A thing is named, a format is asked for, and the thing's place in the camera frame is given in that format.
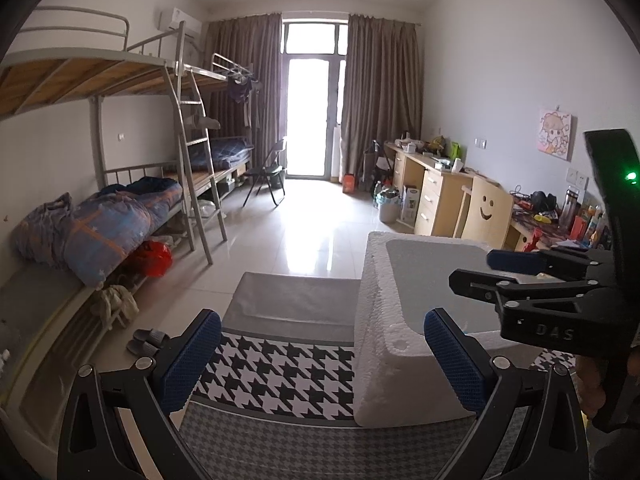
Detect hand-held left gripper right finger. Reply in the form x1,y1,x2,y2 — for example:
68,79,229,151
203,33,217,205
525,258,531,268
424,307,588,480

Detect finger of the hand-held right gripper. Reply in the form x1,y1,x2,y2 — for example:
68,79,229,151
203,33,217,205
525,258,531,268
448,268,608,307
486,247,608,277

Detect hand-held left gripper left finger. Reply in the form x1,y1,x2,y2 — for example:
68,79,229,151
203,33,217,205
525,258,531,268
57,308,223,480

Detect white foam box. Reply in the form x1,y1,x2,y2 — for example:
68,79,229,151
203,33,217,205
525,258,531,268
354,231,538,428

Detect person's right hand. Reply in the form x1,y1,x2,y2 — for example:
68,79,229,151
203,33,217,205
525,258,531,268
576,354,611,420

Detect cluttered wooden desk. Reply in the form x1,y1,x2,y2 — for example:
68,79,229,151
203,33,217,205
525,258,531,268
505,195,601,256

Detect row of toiletry bottles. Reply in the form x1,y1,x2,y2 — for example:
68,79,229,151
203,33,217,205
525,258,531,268
570,204,608,248

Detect grey slipper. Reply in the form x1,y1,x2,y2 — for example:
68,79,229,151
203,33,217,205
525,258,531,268
126,337,161,357
135,328,171,348

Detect wooden smiley face chair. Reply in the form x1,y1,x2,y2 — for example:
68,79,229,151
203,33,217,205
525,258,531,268
454,175,516,251

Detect houndstooth tablecloth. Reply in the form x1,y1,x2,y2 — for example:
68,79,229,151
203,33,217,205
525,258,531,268
172,272,583,480

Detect wooden desk with drawers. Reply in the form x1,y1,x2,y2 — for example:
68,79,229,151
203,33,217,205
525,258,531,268
384,141,501,236

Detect beige cloth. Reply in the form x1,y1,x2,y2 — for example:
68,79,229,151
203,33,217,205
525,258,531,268
90,285,140,331

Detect white carton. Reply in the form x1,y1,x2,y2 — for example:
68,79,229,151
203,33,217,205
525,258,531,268
400,185,421,225

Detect red plastic bag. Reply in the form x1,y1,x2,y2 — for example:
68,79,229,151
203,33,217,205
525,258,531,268
122,240,173,278

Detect trash bin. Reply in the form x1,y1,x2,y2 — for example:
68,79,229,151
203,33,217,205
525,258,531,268
377,195,401,223

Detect blue plaid quilt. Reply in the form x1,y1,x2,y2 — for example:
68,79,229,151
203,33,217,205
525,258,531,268
12,176,183,288

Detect black folding chair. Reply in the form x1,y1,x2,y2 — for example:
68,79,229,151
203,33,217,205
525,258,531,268
242,139,288,207

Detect dark blue folded bedding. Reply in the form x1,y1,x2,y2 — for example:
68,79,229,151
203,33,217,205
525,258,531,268
192,136,255,171

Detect brown curtain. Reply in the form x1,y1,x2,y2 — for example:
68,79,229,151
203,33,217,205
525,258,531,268
200,12,283,161
340,12,423,178

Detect glass balcony door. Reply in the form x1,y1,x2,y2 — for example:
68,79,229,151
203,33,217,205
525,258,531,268
281,20,349,179

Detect dark hanging clothes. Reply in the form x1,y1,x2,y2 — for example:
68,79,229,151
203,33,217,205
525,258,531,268
225,71,262,103

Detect small metal bunk bed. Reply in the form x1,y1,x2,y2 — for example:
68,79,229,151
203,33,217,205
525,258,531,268
177,52,261,201

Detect large metal bunk bed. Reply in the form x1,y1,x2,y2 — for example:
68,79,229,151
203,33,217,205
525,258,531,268
0,6,231,461

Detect white air conditioner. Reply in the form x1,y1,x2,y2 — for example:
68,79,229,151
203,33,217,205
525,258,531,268
158,7,203,37

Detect pink wall poster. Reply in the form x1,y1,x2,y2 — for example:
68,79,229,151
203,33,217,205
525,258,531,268
536,107,578,162

